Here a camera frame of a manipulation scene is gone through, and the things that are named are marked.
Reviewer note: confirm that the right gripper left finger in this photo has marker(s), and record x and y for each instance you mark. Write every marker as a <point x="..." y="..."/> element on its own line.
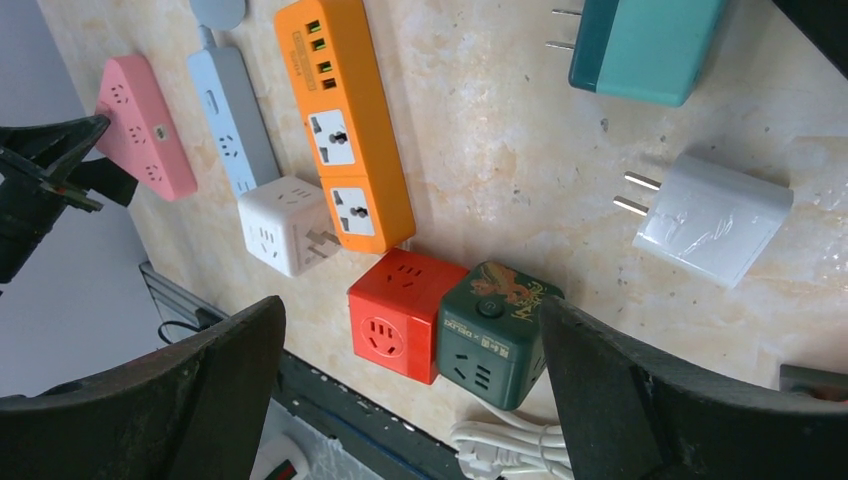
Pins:
<point x="191" y="410"/>

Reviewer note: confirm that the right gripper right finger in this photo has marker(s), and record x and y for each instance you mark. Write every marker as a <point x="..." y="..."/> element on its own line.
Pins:
<point x="629" y="410"/>

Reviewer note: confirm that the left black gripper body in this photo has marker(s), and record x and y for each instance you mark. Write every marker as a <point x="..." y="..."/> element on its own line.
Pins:
<point x="28" y="212"/>

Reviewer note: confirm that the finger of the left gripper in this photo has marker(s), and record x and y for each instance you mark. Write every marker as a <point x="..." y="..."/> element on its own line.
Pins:
<point x="104" y="177"/>
<point x="55" y="148"/>

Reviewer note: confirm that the pink triangular power strip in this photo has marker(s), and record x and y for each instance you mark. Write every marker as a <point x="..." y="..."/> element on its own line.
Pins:
<point x="142" y="138"/>

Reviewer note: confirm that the orange power strip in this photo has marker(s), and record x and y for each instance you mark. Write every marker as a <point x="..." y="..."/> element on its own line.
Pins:
<point x="332" y="66"/>

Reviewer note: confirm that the white plug adapter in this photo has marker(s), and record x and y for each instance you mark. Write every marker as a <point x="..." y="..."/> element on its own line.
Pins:
<point x="708" y="219"/>

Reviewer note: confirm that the teal plug adapter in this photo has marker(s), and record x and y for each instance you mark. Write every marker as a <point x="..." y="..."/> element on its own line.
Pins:
<point x="648" y="51"/>

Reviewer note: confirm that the green cube socket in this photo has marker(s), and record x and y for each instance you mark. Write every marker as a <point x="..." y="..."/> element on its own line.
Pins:
<point x="489" y="336"/>

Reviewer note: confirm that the grey mat under toy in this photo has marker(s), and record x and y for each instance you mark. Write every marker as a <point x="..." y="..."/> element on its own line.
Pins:
<point x="814" y="383"/>

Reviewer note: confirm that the white cube socket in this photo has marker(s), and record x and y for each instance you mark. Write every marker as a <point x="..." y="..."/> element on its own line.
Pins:
<point x="287" y="225"/>

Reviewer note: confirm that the red cube socket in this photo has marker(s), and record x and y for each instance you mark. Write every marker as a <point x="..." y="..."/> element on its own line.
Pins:
<point x="394" y="309"/>

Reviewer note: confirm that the blue power strip with cable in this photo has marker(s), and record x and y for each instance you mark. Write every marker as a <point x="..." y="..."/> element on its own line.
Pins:
<point x="222" y="83"/>

